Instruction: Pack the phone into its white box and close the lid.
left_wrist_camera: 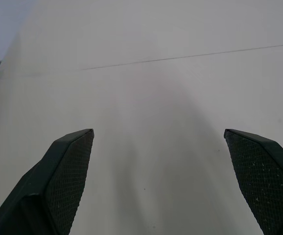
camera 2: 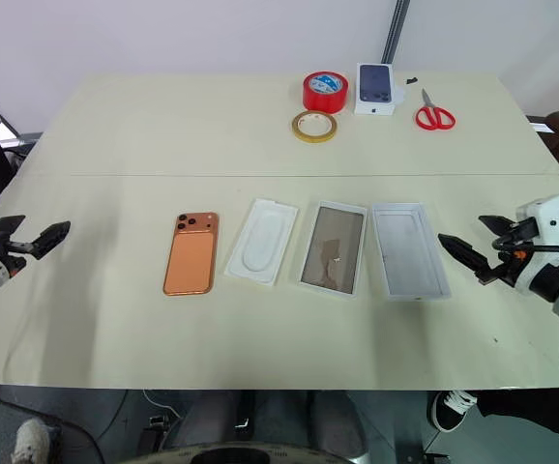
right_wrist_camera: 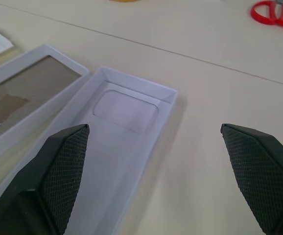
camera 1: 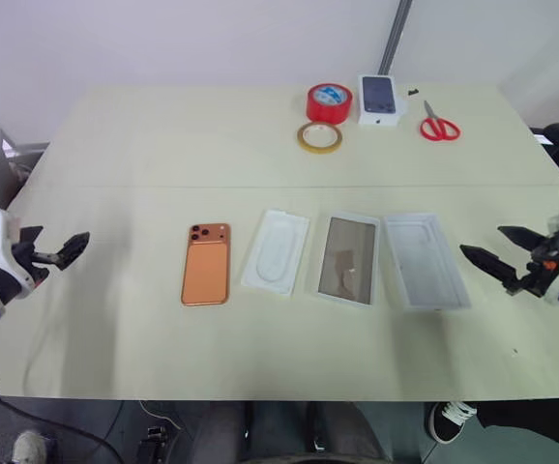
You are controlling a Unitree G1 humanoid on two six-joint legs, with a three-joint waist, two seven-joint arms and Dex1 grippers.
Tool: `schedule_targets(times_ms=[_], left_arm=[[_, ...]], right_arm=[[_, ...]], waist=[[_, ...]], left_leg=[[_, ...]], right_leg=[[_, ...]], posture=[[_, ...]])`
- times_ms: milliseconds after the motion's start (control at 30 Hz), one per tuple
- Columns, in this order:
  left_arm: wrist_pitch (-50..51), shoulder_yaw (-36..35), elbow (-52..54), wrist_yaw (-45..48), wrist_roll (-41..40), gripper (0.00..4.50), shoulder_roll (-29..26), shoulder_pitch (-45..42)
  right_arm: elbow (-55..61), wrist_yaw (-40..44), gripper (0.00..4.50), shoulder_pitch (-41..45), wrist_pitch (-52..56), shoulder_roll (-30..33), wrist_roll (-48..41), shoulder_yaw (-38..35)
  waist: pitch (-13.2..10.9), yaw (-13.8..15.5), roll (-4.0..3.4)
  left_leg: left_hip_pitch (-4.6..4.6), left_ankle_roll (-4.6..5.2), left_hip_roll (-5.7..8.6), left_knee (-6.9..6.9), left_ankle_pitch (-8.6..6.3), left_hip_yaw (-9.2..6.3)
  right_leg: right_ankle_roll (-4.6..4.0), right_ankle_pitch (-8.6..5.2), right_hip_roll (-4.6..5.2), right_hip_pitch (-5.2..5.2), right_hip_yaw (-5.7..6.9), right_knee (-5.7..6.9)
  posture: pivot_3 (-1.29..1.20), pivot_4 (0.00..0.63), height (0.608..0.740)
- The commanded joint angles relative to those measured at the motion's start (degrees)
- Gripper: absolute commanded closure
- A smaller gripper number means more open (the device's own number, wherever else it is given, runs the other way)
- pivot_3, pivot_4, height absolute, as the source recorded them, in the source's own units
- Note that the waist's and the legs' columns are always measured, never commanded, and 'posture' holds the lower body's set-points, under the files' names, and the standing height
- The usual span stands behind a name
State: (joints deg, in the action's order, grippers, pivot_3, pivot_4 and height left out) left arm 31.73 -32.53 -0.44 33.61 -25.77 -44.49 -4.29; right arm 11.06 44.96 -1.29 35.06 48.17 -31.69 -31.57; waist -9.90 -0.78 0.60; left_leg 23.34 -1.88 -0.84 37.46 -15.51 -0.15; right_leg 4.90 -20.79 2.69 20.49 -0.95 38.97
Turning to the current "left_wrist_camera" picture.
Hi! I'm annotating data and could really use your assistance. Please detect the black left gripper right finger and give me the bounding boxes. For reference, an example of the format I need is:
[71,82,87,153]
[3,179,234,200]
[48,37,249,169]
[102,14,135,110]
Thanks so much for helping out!
[223,128,283,235]

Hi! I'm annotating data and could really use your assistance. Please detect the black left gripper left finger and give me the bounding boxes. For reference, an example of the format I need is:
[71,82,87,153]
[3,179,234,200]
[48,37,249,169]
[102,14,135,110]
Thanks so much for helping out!
[0,128,94,235]

